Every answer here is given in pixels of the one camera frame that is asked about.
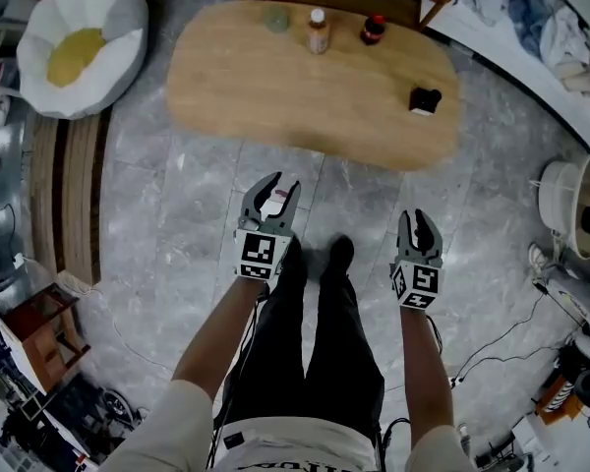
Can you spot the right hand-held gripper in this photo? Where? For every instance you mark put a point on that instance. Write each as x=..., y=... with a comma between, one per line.
x=418, y=283

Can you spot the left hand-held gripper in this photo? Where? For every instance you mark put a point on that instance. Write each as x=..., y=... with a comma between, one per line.
x=258, y=253

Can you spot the person's right forearm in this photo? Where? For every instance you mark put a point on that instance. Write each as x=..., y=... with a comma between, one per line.
x=425, y=376

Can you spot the person's left forearm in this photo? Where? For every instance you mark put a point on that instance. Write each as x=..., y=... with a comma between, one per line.
x=216, y=337

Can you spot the wooden coffee table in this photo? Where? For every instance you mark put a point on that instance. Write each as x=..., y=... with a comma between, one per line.
x=300, y=96

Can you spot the small red floor scrap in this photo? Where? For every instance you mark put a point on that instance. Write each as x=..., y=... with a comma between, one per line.
x=277, y=194

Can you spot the person's right shoe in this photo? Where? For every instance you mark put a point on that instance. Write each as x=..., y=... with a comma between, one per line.
x=338, y=253

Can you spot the person's black trousers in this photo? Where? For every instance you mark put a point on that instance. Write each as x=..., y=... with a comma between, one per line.
x=334, y=352

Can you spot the white power strip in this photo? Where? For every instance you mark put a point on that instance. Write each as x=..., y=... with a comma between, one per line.
x=457, y=380

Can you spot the white round basket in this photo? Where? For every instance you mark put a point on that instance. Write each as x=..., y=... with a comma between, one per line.
x=565, y=204

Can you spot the orange drink bottle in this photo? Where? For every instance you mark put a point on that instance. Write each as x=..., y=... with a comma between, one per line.
x=318, y=35

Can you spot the clear glass cup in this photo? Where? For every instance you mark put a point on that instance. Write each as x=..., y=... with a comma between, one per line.
x=276, y=19

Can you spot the white window bench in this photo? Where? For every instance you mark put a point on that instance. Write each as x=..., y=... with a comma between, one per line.
x=521, y=81

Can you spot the wooden step platform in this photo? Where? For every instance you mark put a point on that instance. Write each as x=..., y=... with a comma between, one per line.
x=74, y=199

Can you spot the dark cola bottle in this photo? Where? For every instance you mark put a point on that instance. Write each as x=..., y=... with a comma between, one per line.
x=372, y=31

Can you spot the orange striped box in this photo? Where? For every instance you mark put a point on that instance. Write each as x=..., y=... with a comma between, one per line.
x=558, y=398

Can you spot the person's white t-shirt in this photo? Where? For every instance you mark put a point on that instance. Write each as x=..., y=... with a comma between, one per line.
x=295, y=445

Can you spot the white egg-shaped beanbag chair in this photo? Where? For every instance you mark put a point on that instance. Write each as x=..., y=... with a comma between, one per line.
x=83, y=52

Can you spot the white beige clothes pile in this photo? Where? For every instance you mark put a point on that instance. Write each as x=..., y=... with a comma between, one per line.
x=575, y=52

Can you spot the pale blue clothes pile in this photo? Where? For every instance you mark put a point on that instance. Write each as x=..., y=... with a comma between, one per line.
x=501, y=8

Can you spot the red-brown wooden cabinet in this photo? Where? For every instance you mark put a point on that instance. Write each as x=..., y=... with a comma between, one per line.
x=39, y=342

